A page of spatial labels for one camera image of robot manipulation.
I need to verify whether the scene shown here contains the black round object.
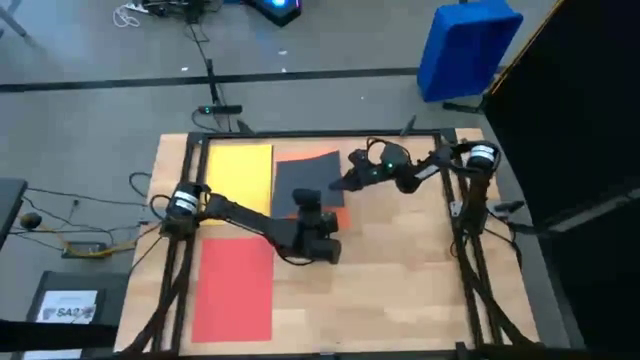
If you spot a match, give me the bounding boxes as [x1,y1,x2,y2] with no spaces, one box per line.
[19,212,44,231]

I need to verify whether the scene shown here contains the black desk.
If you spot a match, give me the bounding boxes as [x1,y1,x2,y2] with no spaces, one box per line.
[0,178,29,249]

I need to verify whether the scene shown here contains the black case white label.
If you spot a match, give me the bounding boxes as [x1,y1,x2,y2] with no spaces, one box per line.
[27,271,130,329]

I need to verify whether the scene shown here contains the black paper sheet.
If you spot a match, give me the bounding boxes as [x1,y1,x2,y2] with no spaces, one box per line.
[271,150,346,220]

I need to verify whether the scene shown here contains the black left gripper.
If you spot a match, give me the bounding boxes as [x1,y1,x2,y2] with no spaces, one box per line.
[292,188,340,242]

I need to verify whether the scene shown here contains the red paper sheet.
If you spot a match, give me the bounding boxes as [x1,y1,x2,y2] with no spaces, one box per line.
[191,237,275,344]

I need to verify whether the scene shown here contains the black power strip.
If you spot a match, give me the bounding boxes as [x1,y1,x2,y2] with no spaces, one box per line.
[198,103,244,116]

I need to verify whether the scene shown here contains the black device blue light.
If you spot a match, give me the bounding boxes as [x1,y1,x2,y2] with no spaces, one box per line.
[244,0,304,27]

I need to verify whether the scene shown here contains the yellow paper sheet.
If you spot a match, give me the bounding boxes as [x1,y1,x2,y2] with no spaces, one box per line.
[205,143,274,226]

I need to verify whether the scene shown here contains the yellow floor cable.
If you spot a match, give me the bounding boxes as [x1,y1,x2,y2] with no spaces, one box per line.
[39,224,161,259]

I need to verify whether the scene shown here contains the white coiled cable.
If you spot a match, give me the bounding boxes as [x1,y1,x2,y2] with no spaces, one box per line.
[112,2,149,29]

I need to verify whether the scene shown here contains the black floor cable strip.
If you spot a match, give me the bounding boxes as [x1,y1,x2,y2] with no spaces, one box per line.
[0,67,421,94]

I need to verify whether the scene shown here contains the black metal table frame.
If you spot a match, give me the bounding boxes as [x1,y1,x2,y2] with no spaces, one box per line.
[119,127,541,359]

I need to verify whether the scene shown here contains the black electronics pile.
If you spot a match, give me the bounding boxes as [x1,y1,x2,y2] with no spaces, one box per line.
[142,0,211,24]

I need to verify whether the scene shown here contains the small black clamp mount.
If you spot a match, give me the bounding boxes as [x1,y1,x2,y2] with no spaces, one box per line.
[492,199,526,215]

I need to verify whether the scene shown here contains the blue plastic bin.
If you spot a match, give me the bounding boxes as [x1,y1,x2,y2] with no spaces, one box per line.
[416,0,524,104]

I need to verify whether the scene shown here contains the black horizontal bar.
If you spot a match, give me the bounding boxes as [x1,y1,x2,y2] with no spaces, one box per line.
[0,319,119,351]

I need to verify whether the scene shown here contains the black partition panel yellow edge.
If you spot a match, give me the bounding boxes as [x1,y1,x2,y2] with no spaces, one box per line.
[482,0,640,351]

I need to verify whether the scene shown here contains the black floor outlet box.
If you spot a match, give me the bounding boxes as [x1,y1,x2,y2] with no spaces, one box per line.
[62,240,109,260]

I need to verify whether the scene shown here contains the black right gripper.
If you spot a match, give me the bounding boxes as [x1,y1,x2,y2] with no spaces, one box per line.
[329,148,386,192]

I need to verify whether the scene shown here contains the black floor cable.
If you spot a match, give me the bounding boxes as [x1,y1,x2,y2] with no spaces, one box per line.
[187,22,221,104]

